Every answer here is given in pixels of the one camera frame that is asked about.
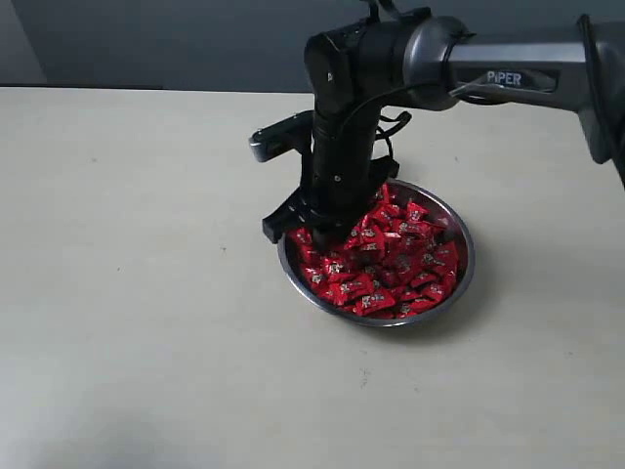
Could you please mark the red wrapped candy front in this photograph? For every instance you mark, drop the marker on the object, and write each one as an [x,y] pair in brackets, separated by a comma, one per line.
[379,300]

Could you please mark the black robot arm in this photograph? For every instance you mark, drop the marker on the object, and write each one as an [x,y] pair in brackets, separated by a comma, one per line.
[420,61]

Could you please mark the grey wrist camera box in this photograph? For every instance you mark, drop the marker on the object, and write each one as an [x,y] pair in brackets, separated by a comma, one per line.
[291,133]

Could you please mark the red wrapped candy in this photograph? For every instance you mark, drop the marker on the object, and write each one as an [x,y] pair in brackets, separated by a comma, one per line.
[379,300]
[445,257]

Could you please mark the red wrapped candy right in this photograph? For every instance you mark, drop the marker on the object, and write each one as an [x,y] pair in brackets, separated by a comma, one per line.
[445,257]

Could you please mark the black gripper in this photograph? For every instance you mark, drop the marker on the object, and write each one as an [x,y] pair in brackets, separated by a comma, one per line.
[339,182]

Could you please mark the steel bowl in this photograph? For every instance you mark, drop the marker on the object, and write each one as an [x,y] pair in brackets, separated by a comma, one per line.
[455,230]

